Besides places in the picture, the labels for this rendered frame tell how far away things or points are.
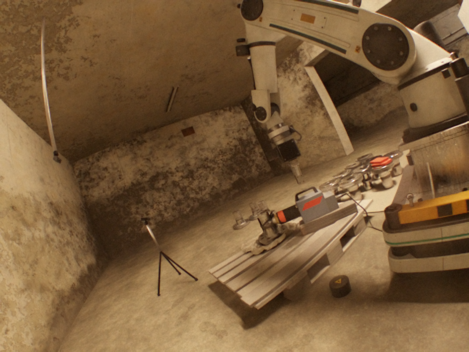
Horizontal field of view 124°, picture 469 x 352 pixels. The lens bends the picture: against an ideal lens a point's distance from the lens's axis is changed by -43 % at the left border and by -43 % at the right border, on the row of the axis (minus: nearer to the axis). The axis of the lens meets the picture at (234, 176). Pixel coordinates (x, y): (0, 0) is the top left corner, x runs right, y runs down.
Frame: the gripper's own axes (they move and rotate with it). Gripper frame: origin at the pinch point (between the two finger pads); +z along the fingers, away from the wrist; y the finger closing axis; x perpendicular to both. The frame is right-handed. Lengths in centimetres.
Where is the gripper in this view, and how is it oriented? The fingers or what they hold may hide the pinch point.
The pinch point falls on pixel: (299, 178)
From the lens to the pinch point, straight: 159.9
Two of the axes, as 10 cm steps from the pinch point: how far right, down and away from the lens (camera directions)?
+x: -8.9, 4.1, 1.9
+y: 1.6, -1.0, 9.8
